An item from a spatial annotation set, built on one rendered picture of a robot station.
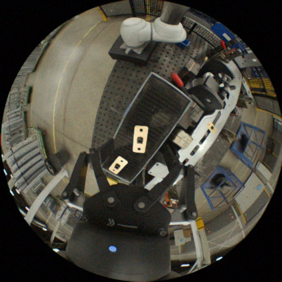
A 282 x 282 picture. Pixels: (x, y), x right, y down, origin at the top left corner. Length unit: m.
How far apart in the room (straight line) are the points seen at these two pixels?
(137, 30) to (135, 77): 0.38
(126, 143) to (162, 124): 0.12
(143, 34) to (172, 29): 0.16
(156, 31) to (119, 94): 0.55
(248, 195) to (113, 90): 8.64
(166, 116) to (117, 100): 0.56
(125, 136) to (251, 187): 8.28
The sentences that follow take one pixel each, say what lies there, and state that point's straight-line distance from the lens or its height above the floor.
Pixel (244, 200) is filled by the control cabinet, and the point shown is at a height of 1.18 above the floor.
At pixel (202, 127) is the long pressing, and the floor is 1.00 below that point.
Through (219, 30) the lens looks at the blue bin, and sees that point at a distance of 1.03.
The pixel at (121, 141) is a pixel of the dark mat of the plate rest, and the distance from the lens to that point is 0.26.
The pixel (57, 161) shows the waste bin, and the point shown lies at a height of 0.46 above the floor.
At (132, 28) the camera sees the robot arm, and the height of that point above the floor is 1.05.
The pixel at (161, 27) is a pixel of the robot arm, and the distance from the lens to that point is 0.59.
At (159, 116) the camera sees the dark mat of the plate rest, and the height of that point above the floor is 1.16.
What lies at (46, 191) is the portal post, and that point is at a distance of 3.38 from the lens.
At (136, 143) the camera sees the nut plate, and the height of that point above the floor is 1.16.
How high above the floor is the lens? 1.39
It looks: 69 degrees down
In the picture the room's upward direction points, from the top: 173 degrees counter-clockwise
